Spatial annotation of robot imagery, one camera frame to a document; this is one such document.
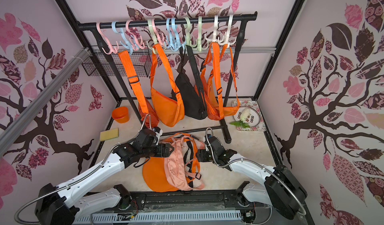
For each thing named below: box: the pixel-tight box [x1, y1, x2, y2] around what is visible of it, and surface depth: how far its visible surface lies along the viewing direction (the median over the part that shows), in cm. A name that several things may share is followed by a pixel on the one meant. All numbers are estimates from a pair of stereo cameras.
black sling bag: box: [171, 45, 208, 120], surface depth 72 cm
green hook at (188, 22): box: [184, 16, 194, 48], surface depth 54 cm
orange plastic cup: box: [111, 106, 130, 124], surface depth 107 cm
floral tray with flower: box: [229, 100, 267, 132], surface depth 107 cm
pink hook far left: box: [96, 22, 119, 55], surface depth 57 cm
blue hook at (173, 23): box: [170, 17, 181, 52], surface depth 54 cm
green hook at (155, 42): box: [146, 19, 158, 55], surface depth 54 cm
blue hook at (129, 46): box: [112, 21, 134, 55], surface depth 59 cm
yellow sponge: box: [99, 127, 119, 142], surface depth 100 cm
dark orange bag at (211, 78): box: [200, 42, 238, 121], surface depth 81 cm
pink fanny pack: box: [164, 135, 205, 191], surface depth 79 cm
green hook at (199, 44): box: [190, 15, 208, 52], surface depth 59 cm
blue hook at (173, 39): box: [164, 17, 180, 52], surface depth 54 cm
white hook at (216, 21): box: [204, 15, 225, 44], surface depth 56 cm
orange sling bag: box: [220, 44, 241, 115], surface depth 83 cm
